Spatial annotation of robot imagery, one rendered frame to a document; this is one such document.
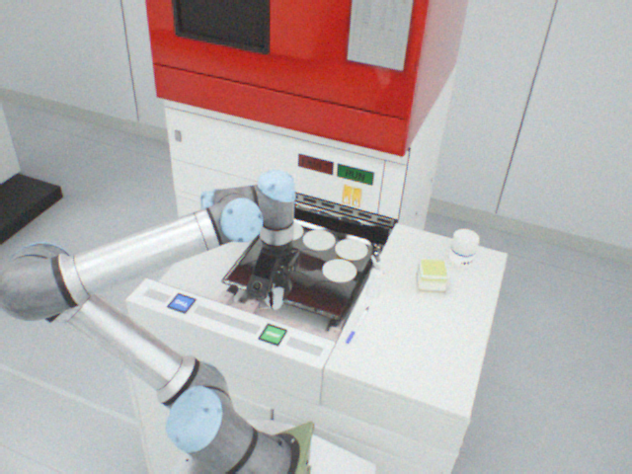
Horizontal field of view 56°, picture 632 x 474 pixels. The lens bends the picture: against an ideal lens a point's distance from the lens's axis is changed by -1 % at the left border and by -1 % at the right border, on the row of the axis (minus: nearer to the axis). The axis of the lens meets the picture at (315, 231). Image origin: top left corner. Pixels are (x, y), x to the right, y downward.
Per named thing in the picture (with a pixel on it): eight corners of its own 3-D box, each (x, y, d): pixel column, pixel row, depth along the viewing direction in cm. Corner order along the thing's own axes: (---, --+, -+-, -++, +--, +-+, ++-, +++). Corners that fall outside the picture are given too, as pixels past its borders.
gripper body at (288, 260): (299, 269, 142) (301, 228, 135) (284, 291, 136) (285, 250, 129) (271, 259, 144) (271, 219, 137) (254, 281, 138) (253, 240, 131)
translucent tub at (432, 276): (415, 276, 168) (419, 257, 164) (441, 277, 168) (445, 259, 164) (417, 294, 163) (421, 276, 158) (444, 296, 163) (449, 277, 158)
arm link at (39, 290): (-32, 287, 96) (254, 185, 106) (-15, 270, 106) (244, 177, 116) (0, 350, 99) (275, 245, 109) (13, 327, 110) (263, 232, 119)
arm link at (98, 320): (207, 451, 125) (-20, 290, 107) (200, 417, 139) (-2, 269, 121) (246, 409, 126) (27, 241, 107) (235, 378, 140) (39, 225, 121)
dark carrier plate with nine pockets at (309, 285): (277, 215, 199) (277, 214, 199) (376, 244, 190) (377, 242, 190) (227, 280, 174) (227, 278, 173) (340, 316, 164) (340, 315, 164)
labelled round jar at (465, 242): (450, 251, 178) (456, 225, 172) (474, 258, 176) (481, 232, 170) (445, 266, 172) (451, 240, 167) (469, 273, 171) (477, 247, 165)
